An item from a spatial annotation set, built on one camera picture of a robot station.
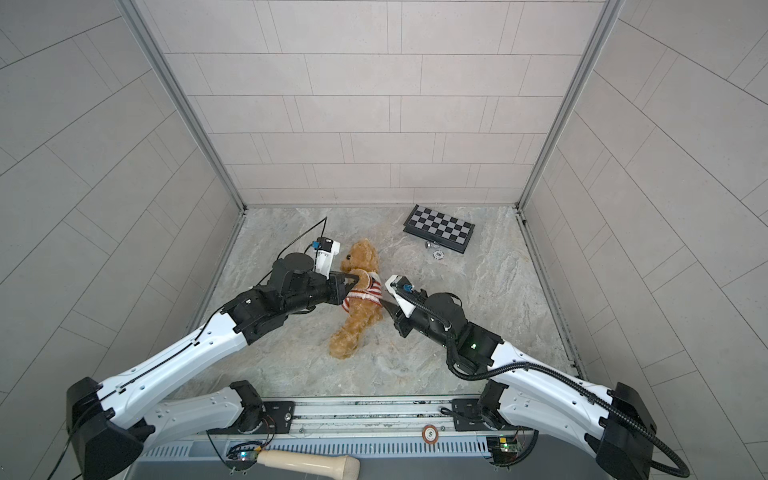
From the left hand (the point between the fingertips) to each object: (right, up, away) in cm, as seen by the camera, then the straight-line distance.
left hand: (366, 279), depth 70 cm
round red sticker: (+15, -36, 0) cm, 39 cm away
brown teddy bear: (-2, +4, +7) cm, 8 cm away
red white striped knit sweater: (+1, -4, +4) cm, 5 cm away
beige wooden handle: (-4, -38, -8) cm, 39 cm away
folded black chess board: (+20, +13, +38) cm, 45 cm away
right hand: (+4, -5, +1) cm, 7 cm away
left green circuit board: (-27, -39, -4) cm, 47 cm away
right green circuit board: (+32, -39, -2) cm, 50 cm away
